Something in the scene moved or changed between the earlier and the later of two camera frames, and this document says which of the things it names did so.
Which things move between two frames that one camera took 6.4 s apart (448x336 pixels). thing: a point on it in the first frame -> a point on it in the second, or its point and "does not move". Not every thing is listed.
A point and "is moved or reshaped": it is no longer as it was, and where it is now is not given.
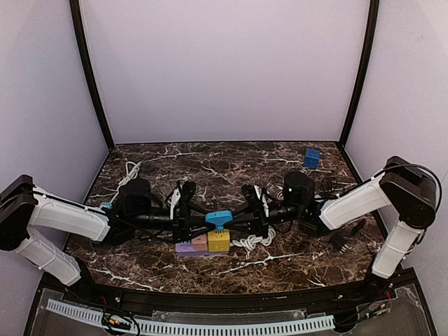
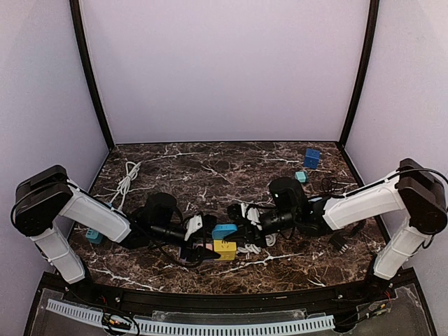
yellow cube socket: (219, 241) is moved or reshaped
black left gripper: (181, 220) -> (195, 239)
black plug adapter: (338, 241) does not move
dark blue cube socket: (312, 157) does not move
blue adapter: (219, 218) is moved or reshaped
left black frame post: (75, 10) does not move
